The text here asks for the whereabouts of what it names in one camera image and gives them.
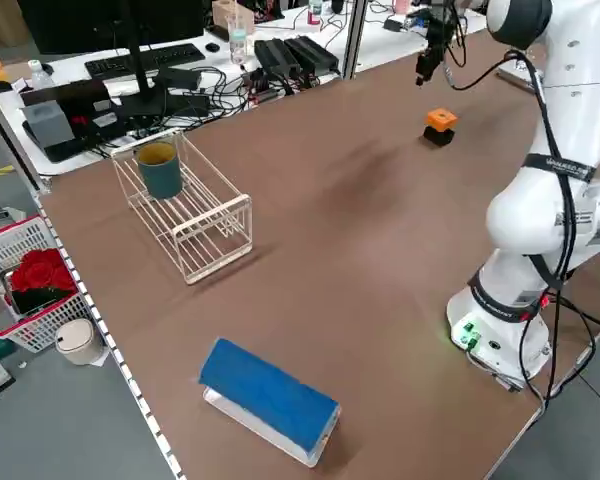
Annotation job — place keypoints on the aluminium frame post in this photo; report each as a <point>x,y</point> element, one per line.
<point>355,40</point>

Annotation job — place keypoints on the black finned device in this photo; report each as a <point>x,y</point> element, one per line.
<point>312,52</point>
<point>275,56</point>

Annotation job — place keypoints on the white shopping basket red rim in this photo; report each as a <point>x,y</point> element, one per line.
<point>10,240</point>

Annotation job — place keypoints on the clear water bottle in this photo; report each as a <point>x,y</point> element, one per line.
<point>237,42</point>

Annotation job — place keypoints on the black button box base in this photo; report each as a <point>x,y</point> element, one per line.
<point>437,139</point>

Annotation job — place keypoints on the red roses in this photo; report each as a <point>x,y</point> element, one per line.
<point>42,270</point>

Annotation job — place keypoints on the black keyboard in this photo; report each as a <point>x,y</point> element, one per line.
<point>142,60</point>

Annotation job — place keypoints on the black computer monitor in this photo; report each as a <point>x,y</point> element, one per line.
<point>105,25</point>

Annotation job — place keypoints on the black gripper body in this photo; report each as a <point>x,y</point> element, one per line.
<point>439,31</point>

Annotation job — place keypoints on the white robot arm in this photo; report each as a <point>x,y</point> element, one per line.
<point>570,100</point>

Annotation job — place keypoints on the blue cloth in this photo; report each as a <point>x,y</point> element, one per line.
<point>265,390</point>

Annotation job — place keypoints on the teal cup yellow inside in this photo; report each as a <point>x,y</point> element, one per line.
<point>161,175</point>

